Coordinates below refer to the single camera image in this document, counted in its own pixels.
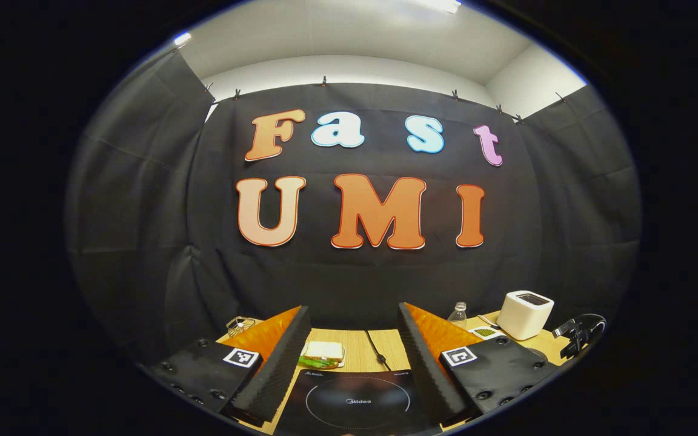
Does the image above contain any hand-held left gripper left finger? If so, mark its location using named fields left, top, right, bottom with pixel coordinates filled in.
left=143, top=305, right=313, bottom=426

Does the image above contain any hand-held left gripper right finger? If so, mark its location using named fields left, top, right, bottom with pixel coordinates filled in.
left=397, top=302, right=560, bottom=428

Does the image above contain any black induction cooktop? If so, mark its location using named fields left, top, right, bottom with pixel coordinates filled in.
left=273, top=369, right=442, bottom=436

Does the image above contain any sandwich with lettuce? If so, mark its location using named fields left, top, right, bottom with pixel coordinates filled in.
left=298, top=341, right=346, bottom=369

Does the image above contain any black backdrop cloth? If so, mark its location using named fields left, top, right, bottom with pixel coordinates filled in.
left=64, top=48, right=642, bottom=365

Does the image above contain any white toaster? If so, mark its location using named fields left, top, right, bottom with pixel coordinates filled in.
left=496, top=290, right=555, bottom=341

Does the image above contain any row of backdrop clips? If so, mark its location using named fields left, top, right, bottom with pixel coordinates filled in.
left=202, top=75, right=568, bottom=125

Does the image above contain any large ceiling light panel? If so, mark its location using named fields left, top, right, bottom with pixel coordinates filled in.
left=414, top=0, right=462, bottom=15

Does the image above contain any black power cable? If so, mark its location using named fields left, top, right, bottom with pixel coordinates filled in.
left=365, top=330, right=393, bottom=372

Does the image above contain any wire mesh holder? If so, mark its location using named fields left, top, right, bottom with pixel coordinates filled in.
left=225, top=315, right=257, bottom=337

